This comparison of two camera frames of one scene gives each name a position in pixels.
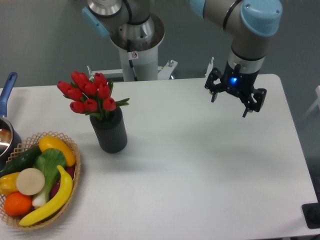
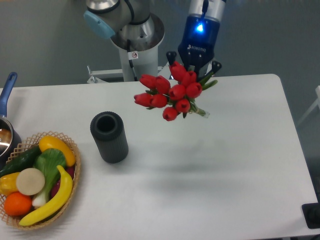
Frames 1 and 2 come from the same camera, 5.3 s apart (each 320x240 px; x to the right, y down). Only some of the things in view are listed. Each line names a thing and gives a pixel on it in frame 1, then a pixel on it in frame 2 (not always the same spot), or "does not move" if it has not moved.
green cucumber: (24, 161) does not move
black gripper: (238, 82) → (200, 37)
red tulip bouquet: (92, 98) → (175, 95)
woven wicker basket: (25, 145) does not move
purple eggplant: (70, 171) does not move
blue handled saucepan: (10, 142) does not move
